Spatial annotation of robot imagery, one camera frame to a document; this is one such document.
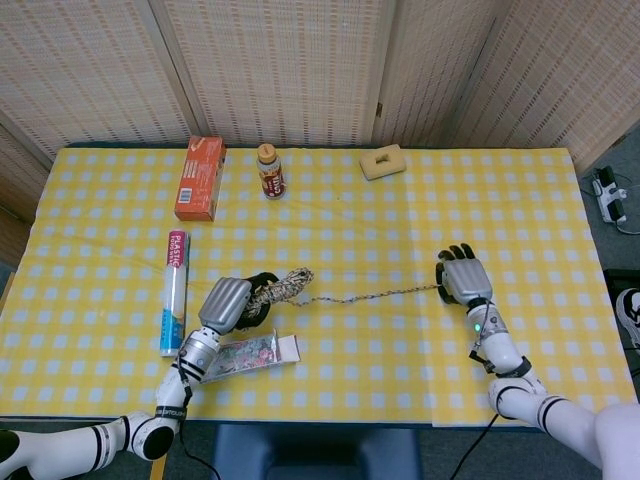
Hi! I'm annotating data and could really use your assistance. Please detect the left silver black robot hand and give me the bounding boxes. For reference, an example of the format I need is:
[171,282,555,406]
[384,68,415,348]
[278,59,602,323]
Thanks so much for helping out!
[197,271,280,335]

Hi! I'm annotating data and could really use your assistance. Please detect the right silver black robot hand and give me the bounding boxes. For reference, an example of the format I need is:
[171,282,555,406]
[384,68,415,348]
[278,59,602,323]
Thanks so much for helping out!
[434,243,494,306]

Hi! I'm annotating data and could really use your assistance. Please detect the braided multicolour rope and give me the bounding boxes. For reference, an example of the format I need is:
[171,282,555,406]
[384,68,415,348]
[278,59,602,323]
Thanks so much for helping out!
[247,266,444,321]

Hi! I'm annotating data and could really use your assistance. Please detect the plastic wrap roll box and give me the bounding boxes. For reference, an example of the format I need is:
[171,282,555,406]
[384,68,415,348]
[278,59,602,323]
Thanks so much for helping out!
[158,229,191,359]

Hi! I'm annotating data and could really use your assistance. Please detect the floral print carton box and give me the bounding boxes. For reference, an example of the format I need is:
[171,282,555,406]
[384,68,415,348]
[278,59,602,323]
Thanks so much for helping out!
[199,334,302,386]

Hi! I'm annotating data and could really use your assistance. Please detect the yellow white checkered tablecloth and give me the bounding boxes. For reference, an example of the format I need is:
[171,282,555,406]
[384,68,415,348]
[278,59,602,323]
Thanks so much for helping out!
[0,145,640,429]

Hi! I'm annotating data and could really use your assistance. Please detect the orange cardboard box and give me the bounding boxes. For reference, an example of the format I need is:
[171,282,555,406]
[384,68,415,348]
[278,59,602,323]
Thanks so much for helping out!
[173,135,227,223]

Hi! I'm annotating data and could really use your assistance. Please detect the yellow sponge block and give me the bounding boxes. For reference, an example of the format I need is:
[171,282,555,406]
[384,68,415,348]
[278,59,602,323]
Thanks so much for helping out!
[359,143,406,182]

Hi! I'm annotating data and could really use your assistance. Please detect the small brown drink bottle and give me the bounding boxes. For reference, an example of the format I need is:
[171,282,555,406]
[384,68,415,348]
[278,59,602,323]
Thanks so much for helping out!
[256,143,288,201]

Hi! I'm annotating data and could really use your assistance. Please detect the black floor mat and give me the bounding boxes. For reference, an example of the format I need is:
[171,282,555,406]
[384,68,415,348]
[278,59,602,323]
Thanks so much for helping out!
[602,268,640,301]

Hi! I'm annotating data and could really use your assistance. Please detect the white power strip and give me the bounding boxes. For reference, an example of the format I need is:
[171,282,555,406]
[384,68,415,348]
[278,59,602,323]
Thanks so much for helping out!
[591,167,630,225]

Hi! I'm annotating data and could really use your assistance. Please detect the black white sneaker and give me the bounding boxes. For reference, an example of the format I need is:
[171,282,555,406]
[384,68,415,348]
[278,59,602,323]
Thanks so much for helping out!
[614,287,640,357]

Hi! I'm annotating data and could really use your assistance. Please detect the blue chair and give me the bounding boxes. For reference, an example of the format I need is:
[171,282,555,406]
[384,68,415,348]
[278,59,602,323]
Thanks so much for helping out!
[210,423,424,480]

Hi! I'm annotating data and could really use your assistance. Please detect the bamboo folding screen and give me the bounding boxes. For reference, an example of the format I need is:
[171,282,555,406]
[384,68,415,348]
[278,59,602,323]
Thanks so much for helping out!
[0,0,640,231]

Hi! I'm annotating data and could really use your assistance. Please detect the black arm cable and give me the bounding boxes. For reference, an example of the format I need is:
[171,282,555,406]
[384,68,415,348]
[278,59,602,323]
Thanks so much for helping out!
[177,359,221,480]
[452,299,501,480]

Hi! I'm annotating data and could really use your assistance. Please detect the white power cable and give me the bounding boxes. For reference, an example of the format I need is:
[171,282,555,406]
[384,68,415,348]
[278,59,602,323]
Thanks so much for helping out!
[613,172,640,236]

